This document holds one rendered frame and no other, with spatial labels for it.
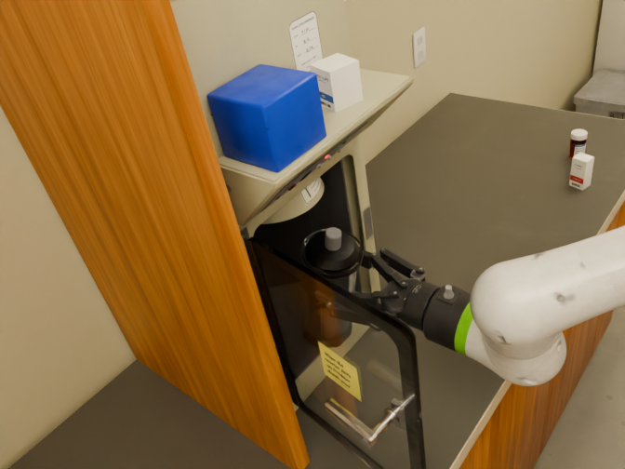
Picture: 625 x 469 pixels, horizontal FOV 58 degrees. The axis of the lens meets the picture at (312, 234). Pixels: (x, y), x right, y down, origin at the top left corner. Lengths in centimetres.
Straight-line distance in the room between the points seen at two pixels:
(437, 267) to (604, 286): 70
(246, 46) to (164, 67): 22
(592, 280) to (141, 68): 55
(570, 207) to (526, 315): 90
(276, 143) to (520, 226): 94
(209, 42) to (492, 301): 46
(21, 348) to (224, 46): 74
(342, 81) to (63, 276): 69
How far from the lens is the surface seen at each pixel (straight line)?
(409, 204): 160
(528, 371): 83
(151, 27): 58
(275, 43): 82
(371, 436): 78
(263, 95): 69
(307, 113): 72
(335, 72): 80
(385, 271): 98
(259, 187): 71
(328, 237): 94
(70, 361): 131
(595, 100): 351
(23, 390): 129
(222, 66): 76
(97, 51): 68
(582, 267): 73
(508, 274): 72
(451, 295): 88
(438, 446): 108
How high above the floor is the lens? 186
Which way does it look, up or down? 37 degrees down
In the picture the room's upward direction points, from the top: 12 degrees counter-clockwise
